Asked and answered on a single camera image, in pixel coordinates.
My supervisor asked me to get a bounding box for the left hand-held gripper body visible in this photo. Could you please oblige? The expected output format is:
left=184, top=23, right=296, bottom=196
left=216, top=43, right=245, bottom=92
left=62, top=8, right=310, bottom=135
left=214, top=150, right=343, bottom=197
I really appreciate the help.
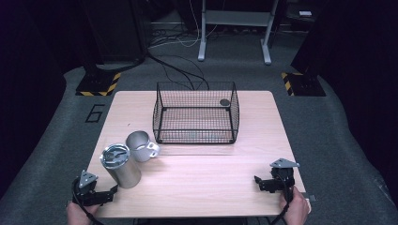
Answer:
left=71, top=170, right=111, bottom=207

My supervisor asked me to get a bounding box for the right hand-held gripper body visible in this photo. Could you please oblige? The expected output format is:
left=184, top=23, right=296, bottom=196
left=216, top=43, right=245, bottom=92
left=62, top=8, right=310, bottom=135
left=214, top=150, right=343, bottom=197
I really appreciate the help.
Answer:
left=269, top=157, right=300, bottom=202

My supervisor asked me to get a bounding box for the steel tumbler with lid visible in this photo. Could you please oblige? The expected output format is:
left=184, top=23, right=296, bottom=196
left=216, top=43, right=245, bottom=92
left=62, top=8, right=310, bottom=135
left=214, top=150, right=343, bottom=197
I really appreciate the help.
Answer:
left=99, top=142, right=143, bottom=189

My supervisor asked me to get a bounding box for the grey mug with white handle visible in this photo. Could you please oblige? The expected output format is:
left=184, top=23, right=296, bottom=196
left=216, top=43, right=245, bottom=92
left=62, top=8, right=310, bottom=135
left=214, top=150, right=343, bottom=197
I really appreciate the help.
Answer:
left=125, top=129, right=161, bottom=163

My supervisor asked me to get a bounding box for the black wire basket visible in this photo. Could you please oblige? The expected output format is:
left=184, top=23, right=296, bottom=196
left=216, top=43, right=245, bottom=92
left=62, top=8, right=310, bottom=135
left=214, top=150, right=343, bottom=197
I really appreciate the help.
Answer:
left=152, top=81, right=241, bottom=145

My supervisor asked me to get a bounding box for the person's left hand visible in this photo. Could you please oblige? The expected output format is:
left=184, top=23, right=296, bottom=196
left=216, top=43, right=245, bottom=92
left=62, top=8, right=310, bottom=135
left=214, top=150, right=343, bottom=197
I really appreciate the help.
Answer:
left=66, top=201, right=101, bottom=225

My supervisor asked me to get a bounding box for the person's right hand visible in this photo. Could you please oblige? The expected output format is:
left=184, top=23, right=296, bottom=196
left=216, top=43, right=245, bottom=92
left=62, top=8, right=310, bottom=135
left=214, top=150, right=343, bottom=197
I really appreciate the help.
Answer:
left=279, top=186, right=312, bottom=225

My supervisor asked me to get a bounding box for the black base with hazard stripes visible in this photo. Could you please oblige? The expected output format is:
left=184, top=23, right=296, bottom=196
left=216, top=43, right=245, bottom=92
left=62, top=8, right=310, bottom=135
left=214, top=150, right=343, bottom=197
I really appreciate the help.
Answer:
left=75, top=70, right=122, bottom=98
left=280, top=71, right=327, bottom=98

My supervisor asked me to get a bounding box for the black cabinet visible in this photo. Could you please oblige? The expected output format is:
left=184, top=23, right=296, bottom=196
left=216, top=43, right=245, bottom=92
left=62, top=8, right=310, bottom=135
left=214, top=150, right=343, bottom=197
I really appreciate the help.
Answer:
left=82, top=0, right=147, bottom=65

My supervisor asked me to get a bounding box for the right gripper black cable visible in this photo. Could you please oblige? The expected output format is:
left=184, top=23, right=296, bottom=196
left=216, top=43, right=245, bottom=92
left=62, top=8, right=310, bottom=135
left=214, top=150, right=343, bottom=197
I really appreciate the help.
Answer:
left=270, top=172, right=296, bottom=225

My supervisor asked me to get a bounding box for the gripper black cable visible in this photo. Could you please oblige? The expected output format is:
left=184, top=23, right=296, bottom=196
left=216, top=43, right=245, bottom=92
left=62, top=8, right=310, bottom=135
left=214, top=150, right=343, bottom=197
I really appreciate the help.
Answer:
left=270, top=172, right=296, bottom=225
left=71, top=177, right=106, bottom=225

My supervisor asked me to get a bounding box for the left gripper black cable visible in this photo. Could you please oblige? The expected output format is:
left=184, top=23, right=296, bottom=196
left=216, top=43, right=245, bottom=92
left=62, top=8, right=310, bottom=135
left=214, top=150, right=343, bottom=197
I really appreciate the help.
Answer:
left=71, top=177, right=106, bottom=225

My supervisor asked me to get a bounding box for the black floor cable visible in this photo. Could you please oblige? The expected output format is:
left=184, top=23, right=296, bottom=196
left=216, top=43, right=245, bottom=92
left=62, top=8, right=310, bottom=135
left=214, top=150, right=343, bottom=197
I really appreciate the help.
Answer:
left=145, top=51, right=211, bottom=92

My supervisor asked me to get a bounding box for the white metal desk frame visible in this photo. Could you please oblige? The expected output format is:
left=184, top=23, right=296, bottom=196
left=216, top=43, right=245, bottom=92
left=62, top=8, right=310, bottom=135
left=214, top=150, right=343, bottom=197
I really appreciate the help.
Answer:
left=197, top=0, right=280, bottom=66

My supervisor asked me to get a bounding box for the white floor cable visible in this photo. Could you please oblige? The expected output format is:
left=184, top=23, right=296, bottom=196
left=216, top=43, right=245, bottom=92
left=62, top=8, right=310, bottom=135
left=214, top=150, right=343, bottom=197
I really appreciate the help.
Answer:
left=147, top=0, right=219, bottom=50

